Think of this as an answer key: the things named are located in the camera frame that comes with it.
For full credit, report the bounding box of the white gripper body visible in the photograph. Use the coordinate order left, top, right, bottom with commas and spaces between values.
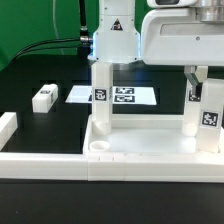
141, 8, 224, 66

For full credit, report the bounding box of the fiducial marker plate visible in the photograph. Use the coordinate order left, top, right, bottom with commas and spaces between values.
66, 85, 157, 105

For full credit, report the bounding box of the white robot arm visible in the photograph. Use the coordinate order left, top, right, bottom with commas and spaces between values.
89, 0, 224, 86

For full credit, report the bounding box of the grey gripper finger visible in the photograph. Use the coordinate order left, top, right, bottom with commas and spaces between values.
184, 66, 202, 99

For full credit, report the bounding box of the white desk top tray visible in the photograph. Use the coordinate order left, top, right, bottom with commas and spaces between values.
83, 114, 224, 155

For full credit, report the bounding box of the white U-shaped obstacle fence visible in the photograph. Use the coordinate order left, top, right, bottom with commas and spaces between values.
0, 113, 224, 183

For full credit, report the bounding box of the thin white cable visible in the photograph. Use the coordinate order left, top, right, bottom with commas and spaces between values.
52, 0, 66, 56

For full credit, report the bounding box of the black cable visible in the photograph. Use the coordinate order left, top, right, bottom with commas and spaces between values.
7, 0, 94, 67

